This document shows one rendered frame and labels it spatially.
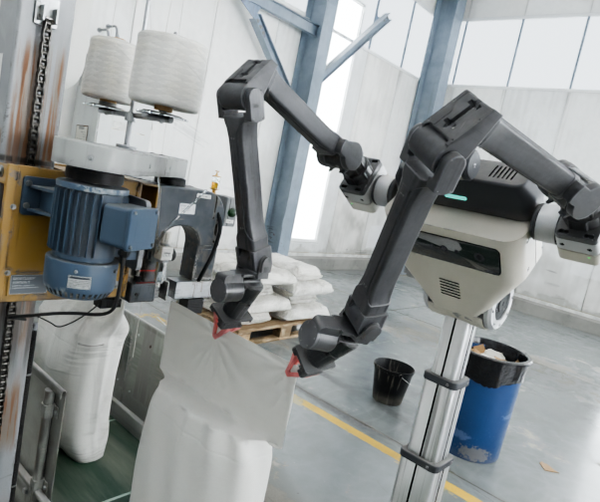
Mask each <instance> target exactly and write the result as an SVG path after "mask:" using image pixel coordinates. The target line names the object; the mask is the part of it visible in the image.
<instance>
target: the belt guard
mask: <svg viewBox="0 0 600 502"><path fill-rule="evenodd" d="M51 160H53V161H56V162H59V163H64V164H68V165H72V166H76V167H81V168H86V169H92V170H97V171H103V172H109V173H115V174H122V175H131V176H156V177H179V178H185V176H186V170H187V164H188V160H187V159H182V158H177V157H173V156H167V155H160V154H157V153H150V152H143V151H138V150H132V149H127V148H122V147H118V146H113V145H107V144H102V143H96V142H91V141H85V140H80V139H74V138H69V137H63V136H57V135H55V136H54V140H53V148H52V155H51Z"/></svg>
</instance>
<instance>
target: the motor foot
mask: <svg viewBox="0 0 600 502"><path fill-rule="evenodd" d="M55 185H57V184H56V179H52V178H44V177H36V176H29V175H26V176H24V177H23V183H22V191H21V199H20V207H19V212H20V213H21V214H23V215H36V216H48V217H51V210H52V203H53V196H54V188H55Z"/></svg>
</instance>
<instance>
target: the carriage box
mask: <svg viewBox="0 0 600 502"><path fill-rule="evenodd" d="M65 168H66V164H60V163H55V165H54V169H49V168H42V167H35V166H28V165H21V164H14V163H7V164H6V163H4V162H0V182H2V183H4V191H3V200H2V208H1V216H0V303H1V302H22V301H44V300H66V299H65V298H61V297H58V296H55V295H53V294H51V293H50V292H48V291H47V293H37V294H15V295H9V288H10V280H11V275H42V274H43V272H44V263H45V254H46V252H48V251H50V250H52V249H51V248H49V247H48V246H47V240H48V233H49V225H50V218H51V217H48V216H36V215H23V214H21V213H20V212H19V207H20V199H21V191H22V183H23V177H24V176H26V175H29V176H36V177H44V178H52V179H56V178H57V177H66V175H65ZM122 187H124V188H127V189H128V190H129V191H130V195H133V196H136V197H139V198H141V194H142V188H143V183H142V182H140V181H136V180H133V179H130V178H126V177H125V180H124V185H122ZM120 267H121V264H120V263H119V268H118V274H117V280H116V285H115V289H114V291H113V292H112V293H111V294H110V295H109V296H108V297H106V298H110V297H116V295H117V290H118V284H119V277H120V269H121V268H120ZM129 270H130V268H128V267H126V266H125V268H124V276H123V283H122V289H121V294H120V297H124V296H125V295H126V288H127V283H128V277H129Z"/></svg>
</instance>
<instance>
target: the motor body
mask: <svg viewBox="0 0 600 502"><path fill-rule="evenodd" d="M56 184H57V185H55V188H54V196H53V203H52V210H51V218H50V225H49V233H48V240H47V246H48V247H49V248H51V249H52V250H50V251H48V252H46V254H45V263H44V272H43V284H44V286H45V288H46V290H47V291H48V292H50V293H51V294H53V295H55V296H58V297H61V298H65V299H70V300H78V301H94V300H100V299H104V298H106V297H108V296H109V295H110V294H111V293H112V292H113V291H114V289H115V285H116V280H117V274H118V268H119V260H118V259H116V258H115V250H116V248H117V247H114V246H110V245H107V244H104V243H101V242H100V231H101V224H102V218H103V211H104V207H105V205H106V204H107V203H129V198H128V197H127V196H129V194H130V191H129V190H128V189H127V188H124V187H121V186H110V185H102V184H94V183H89V182H86V181H81V180H76V179H72V178H69V177H57V178H56Z"/></svg>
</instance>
